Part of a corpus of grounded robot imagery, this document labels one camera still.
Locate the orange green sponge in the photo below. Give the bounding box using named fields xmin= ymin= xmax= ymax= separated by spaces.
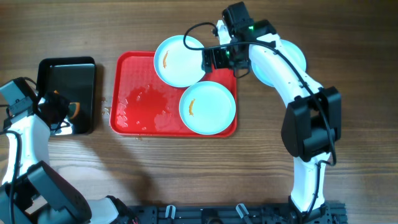
xmin=53 ymin=90 xmax=80 ymax=119

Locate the light blue plate top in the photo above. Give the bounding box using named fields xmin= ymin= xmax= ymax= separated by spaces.
xmin=154 ymin=35 xmax=206 ymax=88

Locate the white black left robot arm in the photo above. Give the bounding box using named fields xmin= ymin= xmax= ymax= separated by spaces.
xmin=1 ymin=77 xmax=137 ymax=223

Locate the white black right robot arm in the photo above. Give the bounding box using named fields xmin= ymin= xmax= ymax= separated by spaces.
xmin=201 ymin=2 xmax=341 ymax=223

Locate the light blue plate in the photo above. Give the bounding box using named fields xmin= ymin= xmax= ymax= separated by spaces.
xmin=154 ymin=35 xmax=206 ymax=88
xmin=178 ymin=81 xmax=236 ymax=136
xmin=251 ymin=39 xmax=307 ymax=87

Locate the black water basin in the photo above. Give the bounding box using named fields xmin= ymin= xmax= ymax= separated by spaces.
xmin=36 ymin=57 xmax=96 ymax=136

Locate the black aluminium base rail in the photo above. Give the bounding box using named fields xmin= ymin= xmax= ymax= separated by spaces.
xmin=131 ymin=202 xmax=348 ymax=224

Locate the red plastic tray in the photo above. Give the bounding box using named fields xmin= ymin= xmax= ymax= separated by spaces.
xmin=109 ymin=52 xmax=238 ymax=138

